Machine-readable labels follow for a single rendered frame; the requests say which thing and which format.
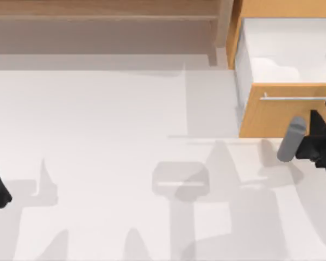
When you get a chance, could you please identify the pale grey rounded box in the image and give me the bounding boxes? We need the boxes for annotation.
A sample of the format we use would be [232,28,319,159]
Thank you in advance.
[276,116,306,163]

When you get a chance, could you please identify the wooden open shelf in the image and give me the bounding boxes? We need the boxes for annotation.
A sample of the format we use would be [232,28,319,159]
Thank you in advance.
[0,0,234,66]

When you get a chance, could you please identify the long metal drawer handle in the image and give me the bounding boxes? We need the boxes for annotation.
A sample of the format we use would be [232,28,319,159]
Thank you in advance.
[259,92,326,102]

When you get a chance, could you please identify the pulled-out drawer with white inside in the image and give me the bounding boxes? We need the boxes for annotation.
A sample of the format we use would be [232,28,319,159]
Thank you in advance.
[234,17,326,115]

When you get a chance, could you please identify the pale wooden drawer front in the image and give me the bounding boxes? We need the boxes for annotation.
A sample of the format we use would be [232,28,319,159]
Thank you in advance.
[239,83,326,139]

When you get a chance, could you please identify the wooden cupboard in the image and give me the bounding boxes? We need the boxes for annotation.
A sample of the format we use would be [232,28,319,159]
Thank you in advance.
[224,0,326,70]

